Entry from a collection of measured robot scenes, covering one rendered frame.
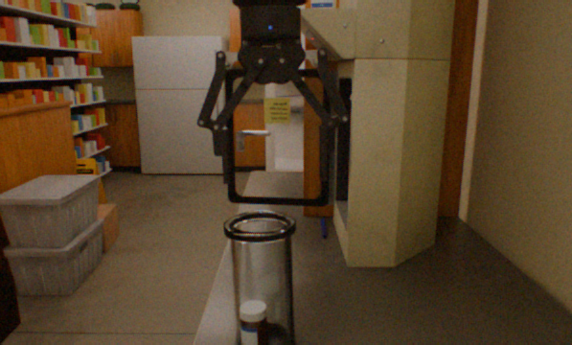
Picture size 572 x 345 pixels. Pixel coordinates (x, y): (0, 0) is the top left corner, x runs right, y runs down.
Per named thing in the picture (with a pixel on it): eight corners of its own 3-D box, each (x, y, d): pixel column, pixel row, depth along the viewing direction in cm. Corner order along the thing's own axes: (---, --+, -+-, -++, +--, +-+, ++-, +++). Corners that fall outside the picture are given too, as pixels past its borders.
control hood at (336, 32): (337, 61, 124) (338, 24, 121) (354, 58, 92) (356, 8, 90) (296, 61, 124) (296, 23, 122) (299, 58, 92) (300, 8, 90)
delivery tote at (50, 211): (105, 218, 326) (102, 174, 318) (67, 250, 267) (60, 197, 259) (50, 218, 326) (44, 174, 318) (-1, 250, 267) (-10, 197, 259)
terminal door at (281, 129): (328, 207, 133) (331, 68, 123) (228, 203, 136) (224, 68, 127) (328, 206, 133) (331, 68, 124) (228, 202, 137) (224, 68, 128)
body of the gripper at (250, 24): (303, 10, 58) (304, 82, 60) (238, 11, 58) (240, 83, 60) (306, 2, 51) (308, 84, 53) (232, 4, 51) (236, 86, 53)
